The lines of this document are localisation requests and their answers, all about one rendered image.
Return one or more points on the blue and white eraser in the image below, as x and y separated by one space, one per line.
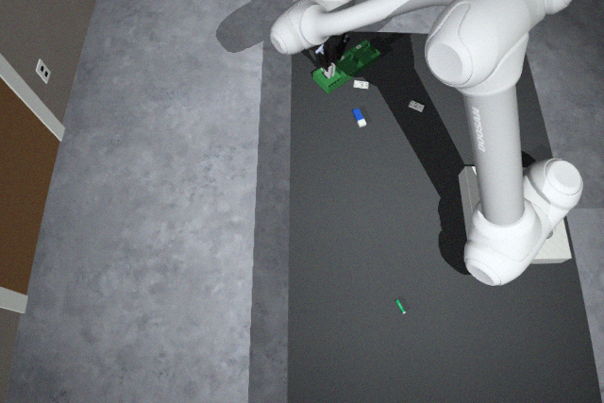
358 117

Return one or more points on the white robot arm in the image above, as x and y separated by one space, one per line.
479 44

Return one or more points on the green three-compartment bin rack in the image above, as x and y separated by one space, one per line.
351 60

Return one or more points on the white domino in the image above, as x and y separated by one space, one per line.
415 105
360 84

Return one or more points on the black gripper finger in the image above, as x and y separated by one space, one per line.
340 47
325 61

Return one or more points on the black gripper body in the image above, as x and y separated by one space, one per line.
333 40

